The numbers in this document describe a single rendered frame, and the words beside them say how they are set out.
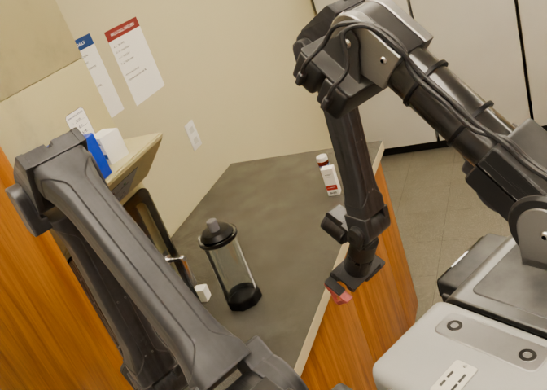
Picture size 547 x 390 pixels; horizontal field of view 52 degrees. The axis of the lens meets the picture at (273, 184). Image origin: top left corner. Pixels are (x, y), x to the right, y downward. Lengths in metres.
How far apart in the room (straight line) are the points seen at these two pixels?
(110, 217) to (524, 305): 0.41
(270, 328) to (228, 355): 0.91
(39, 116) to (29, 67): 0.10
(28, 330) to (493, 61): 3.35
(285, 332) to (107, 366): 0.48
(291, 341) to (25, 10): 0.93
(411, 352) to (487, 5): 3.51
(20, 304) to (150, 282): 0.62
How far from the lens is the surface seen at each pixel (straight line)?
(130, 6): 2.25
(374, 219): 1.13
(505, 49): 3.97
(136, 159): 1.21
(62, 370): 1.27
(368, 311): 2.00
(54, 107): 1.23
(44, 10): 1.28
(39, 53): 1.24
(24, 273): 1.12
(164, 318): 0.59
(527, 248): 0.52
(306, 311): 1.50
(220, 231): 1.49
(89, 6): 2.07
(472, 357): 0.46
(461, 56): 3.98
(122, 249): 0.62
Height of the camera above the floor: 1.85
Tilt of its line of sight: 24 degrees down
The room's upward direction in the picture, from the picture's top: 20 degrees counter-clockwise
